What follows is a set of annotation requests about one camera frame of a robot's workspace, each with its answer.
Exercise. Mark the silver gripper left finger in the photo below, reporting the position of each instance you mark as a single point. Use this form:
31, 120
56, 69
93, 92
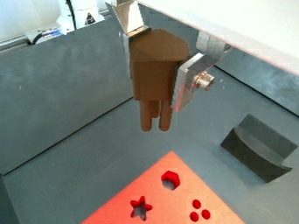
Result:
126, 13

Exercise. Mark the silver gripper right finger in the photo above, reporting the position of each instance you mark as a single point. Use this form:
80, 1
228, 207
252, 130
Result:
193, 72

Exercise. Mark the brown three prong peg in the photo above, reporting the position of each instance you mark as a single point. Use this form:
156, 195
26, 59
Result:
158, 52

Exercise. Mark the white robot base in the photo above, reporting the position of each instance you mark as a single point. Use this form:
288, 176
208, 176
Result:
78, 13

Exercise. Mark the dark grey curved block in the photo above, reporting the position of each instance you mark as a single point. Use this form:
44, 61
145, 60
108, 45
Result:
261, 148

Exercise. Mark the red shape sorter board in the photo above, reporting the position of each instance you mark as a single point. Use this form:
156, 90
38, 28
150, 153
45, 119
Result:
169, 195

